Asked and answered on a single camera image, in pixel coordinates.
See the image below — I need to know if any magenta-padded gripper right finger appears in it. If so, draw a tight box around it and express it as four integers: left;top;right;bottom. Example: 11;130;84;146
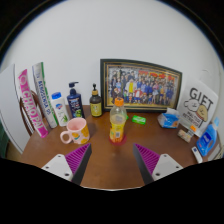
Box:
132;143;184;186

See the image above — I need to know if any orange-capped clear drink bottle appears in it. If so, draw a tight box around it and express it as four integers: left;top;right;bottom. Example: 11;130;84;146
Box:
109;96;128;144

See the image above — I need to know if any blue tissue pack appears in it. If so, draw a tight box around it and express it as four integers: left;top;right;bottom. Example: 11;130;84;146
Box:
157;107;181;130

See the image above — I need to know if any white remote control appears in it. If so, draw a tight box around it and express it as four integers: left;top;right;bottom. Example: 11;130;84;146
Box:
191;146;204;164

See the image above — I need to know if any white paper gift bag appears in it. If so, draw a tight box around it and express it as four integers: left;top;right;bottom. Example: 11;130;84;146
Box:
176;69;219;138

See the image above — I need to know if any green crate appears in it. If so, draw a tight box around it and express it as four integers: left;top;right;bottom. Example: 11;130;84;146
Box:
0;119;9;158

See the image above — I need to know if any small patterned flat box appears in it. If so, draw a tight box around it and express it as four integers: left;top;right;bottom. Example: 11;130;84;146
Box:
177;128;193;144

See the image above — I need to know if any white lotion bottle, blue cap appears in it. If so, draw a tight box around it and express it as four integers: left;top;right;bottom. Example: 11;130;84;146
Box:
50;91;70;127

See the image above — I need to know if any pink and white tube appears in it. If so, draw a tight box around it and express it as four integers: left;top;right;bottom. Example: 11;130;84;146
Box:
17;68;50;139

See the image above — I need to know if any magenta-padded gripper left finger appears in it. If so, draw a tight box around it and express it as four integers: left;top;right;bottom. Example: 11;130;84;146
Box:
41;143;93;186

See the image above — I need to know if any white tube with green stripe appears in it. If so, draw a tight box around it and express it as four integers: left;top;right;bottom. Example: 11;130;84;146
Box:
31;61;59;129

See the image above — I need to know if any small green soap box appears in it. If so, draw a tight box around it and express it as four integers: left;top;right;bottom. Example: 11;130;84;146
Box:
131;114;147;126

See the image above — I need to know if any pink mug with yellow print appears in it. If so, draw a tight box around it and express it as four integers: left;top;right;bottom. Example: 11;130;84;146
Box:
59;117;91;145

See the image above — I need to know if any brown pump bottle, yellow label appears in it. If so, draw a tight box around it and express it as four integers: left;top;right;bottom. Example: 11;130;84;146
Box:
89;83;103;118

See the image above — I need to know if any dark blue pump bottle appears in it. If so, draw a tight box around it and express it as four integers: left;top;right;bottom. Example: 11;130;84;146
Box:
66;81;84;119

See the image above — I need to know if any framed group picture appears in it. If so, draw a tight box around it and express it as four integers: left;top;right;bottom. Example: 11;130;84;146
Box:
99;58;183;113

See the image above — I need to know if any blue detergent bottle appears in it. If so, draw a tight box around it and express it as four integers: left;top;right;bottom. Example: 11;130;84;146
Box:
195;116;221;157

